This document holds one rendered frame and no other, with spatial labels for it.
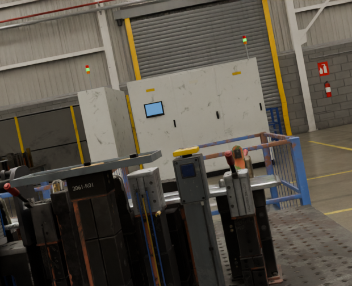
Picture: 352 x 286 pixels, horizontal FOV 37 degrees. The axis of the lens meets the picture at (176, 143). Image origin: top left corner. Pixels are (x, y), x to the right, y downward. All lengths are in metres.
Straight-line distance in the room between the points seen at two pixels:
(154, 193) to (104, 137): 8.19
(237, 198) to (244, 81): 8.29
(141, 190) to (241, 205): 0.28
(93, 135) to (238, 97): 2.73
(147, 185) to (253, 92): 8.30
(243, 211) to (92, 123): 8.31
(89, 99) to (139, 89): 0.92
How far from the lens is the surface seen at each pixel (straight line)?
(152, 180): 1.46
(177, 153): 1.28
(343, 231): 2.08
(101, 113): 9.63
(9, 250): 1.58
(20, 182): 1.37
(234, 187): 1.44
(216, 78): 9.64
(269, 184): 1.55
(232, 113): 9.64
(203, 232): 1.31
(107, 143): 9.63
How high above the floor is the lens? 1.25
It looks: 3 degrees down
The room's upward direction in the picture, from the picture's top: 11 degrees counter-clockwise
